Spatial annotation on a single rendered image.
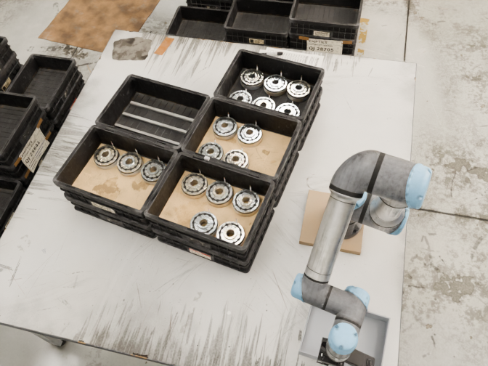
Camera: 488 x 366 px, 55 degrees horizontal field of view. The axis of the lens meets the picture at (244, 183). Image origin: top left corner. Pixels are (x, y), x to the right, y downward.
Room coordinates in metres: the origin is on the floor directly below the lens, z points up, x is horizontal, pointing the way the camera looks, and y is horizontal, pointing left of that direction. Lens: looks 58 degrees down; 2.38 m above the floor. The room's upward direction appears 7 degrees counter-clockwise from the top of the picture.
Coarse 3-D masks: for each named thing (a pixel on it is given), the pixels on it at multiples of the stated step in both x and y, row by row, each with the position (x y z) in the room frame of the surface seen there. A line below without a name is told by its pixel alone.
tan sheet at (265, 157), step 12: (264, 132) 1.20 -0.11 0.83; (228, 144) 1.17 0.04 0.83; (264, 144) 1.14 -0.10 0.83; (276, 144) 1.14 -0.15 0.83; (252, 156) 1.09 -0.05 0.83; (264, 156) 1.08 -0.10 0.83; (276, 156) 1.07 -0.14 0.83; (252, 168) 1.03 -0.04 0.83; (264, 168) 1.02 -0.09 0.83; (276, 168) 1.02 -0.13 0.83
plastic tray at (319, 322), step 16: (320, 320) 0.44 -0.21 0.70; (368, 320) 0.42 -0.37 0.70; (384, 320) 0.41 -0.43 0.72; (304, 336) 0.39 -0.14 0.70; (320, 336) 0.38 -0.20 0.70; (368, 336) 0.36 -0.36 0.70; (384, 336) 0.36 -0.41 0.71; (304, 352) 0.33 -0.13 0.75; (368, 352) 0.31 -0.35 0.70; (384, 352) 0.30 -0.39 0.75
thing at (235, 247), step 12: (180, 156) 1.06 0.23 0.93; (192, 156) 1.05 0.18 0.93; (168, 168) 1.01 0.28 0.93; (228, 168) 0.98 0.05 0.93; (264, 180) 0.91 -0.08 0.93; (156, 192) 0.91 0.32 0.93; (264, 204) 0.81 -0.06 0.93; (156, 216) 0.81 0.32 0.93; (180, 228) 0.75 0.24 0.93; (216, 240) 0.69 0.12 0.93; (240, 252) 0.64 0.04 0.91
